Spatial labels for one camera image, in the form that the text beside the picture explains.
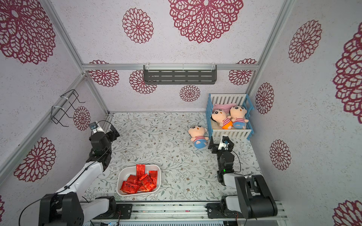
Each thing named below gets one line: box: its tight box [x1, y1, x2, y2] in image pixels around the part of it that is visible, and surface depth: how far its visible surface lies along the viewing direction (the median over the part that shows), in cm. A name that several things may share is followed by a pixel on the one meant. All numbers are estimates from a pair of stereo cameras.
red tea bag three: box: [119, 180, 140, 194], surface depth 79 cm
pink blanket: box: [212, 103, 238, 115], surface depth 112 cm
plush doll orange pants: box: [211, 108, 233, 130], surface depth 102 cm
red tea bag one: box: [136, 164, 146, 180], surface depth 85 cm
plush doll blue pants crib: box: [229, 105, 249, 130], surface depth 102 cm
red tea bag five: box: [126, 174, 139, 184], surface depth 83 cm
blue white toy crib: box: [205, 93, 255, 141], surface depth 103 cm
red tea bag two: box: [148, 170, 158, 185], surface depth 87 cm
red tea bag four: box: [138, 173, 157, 192], surface depth 82 cm
